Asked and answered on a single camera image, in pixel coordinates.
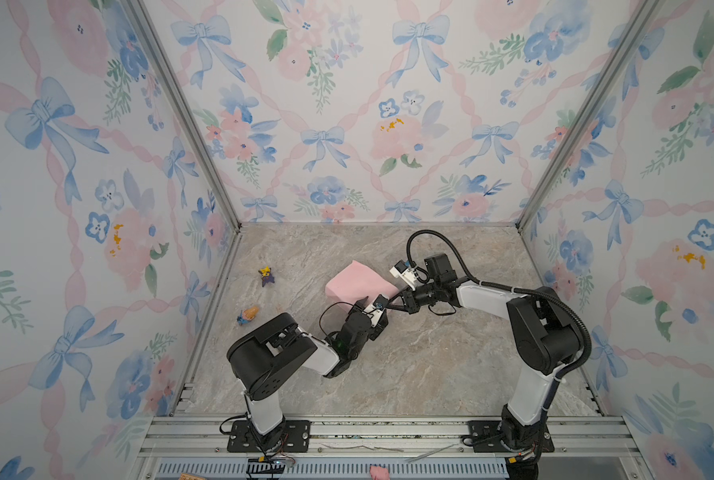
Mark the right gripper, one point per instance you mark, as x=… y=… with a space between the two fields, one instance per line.
x=407 y=301

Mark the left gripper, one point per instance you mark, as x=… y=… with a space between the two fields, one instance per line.
x=377 y=331

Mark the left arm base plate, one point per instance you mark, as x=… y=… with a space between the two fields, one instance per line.
x=291 y=436

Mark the yellow purple toy figure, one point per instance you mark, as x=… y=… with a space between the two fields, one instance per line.
x=267 y=277

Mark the orange toy figure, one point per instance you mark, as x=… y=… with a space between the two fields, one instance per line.
x=248 y=315

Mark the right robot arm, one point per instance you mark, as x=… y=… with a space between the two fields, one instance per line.
x=549 y=338

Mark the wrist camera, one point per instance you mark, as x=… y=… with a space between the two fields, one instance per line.
x=412 y=276
x=375 y=310

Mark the pink object on rail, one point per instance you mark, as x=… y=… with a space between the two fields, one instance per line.
x=379 y=473

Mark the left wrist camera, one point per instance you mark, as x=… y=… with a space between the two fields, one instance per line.
x=375 y=310

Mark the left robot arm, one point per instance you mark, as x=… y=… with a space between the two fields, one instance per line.
x=266 y=358

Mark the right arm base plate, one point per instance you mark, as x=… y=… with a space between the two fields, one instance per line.
x=491 y=436

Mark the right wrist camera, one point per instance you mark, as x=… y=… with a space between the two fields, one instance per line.
x=412 y=276

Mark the purple wrapping paper sheet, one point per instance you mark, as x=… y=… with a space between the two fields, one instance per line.
x=356 y=282

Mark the aluminium rail frame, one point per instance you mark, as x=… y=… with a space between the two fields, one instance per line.
x=344 y=447

